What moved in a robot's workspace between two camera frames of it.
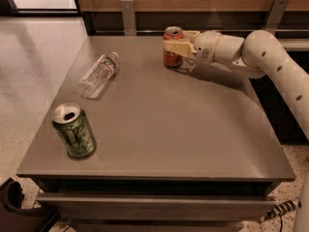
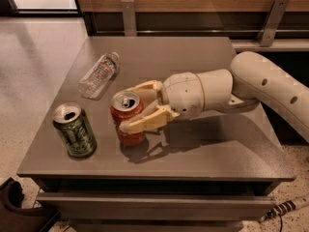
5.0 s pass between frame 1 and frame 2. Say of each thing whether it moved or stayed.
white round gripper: moved
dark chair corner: stayed
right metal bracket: stayed
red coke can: moved
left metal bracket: stayed
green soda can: stayed
